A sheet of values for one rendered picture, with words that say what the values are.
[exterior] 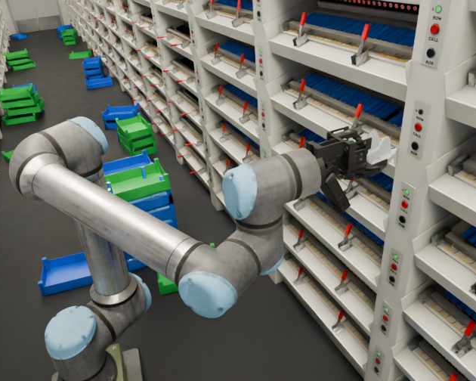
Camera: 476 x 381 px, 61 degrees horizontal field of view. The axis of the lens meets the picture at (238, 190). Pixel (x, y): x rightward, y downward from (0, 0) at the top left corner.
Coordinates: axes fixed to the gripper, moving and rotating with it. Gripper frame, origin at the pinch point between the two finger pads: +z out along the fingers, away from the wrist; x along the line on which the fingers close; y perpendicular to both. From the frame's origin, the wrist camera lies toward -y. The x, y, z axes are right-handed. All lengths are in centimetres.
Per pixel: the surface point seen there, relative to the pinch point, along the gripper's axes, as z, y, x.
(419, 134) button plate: 6.9, 2.7, -0.8
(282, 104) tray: 7, -7, 56
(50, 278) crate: -89, -97, 124
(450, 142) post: 11.6, 1.3, -4.8
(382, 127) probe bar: 13.8, -3.4, 16.9
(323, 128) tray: 7.3, -8.0, 33.2
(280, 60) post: 12, 5, 65
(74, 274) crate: -78, -97, 121
